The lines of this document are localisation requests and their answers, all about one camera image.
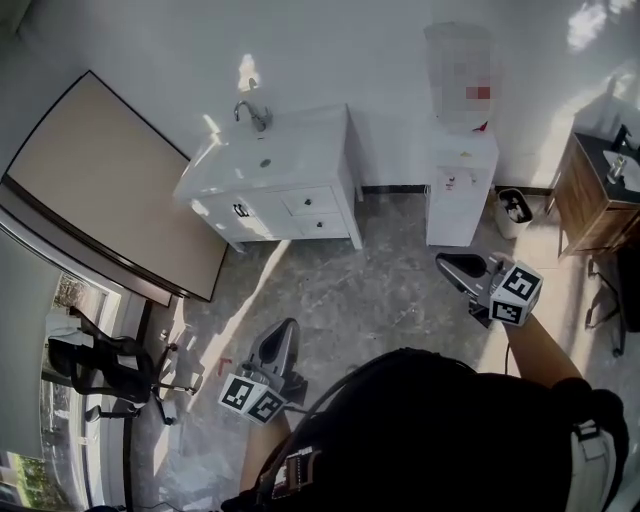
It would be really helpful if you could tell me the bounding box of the chest-mounted recorder box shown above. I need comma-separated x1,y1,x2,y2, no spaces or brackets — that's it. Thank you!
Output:
272,447,321,494

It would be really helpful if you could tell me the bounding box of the person's left forearm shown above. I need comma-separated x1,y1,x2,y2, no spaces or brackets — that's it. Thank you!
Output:
238,414,296,494

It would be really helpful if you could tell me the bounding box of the person's torso in black shirt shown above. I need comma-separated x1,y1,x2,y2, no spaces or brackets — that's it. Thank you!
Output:
219,348,630,512

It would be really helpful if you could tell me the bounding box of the white vanity cabinet with sink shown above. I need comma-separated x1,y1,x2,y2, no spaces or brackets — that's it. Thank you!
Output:
172,103,364,254

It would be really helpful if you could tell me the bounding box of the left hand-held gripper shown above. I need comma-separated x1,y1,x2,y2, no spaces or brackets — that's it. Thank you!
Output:
218,318,307,426

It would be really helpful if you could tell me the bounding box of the white water dispenser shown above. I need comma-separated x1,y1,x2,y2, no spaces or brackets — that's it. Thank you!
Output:
424,124,500,247

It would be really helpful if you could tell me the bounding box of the white shoulder strap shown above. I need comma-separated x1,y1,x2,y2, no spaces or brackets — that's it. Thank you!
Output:
569,419,629,512

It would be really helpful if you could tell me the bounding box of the chrome sink faucet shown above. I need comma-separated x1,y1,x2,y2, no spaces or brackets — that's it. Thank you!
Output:
233,99,274,134

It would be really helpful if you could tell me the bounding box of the clear water jug red label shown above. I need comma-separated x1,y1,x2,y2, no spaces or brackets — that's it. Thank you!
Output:
423,20,496,135

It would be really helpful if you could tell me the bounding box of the wooden vanity cabinet dark top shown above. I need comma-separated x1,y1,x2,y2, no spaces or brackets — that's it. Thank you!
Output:
547,130,640,259

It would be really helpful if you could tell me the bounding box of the grey roller blind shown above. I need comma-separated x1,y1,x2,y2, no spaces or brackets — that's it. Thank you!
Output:
0,209,64,459

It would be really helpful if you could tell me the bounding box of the person's right forearm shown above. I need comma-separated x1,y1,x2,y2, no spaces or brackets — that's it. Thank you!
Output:
502,314,586,389

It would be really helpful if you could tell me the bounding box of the white waste bin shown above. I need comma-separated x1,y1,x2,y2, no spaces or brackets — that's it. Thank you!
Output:
494,187,535,240

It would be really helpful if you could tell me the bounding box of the black mesh office chair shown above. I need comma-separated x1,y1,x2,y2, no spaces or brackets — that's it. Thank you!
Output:
47,305,206,426

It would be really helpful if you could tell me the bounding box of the black-framed window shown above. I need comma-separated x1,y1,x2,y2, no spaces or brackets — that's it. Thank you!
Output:
0,272,151,512

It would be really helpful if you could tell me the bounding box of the large beige dark-framed board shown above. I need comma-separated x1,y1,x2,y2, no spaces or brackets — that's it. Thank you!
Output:
0,69,230,304

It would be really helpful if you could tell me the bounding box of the white drawer black knob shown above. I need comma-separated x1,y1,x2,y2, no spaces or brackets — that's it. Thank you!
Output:
297,213,354,239
278,185,337,217

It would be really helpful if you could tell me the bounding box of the clear glass cup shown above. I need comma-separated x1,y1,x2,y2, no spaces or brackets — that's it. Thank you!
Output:
607,154,629,184

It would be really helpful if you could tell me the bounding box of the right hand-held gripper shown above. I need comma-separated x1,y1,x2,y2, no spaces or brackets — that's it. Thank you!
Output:
435,251,545,329

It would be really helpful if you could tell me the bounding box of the white cabinet door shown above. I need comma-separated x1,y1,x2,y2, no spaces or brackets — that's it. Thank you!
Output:
244,192,301,240
192,197,251,242

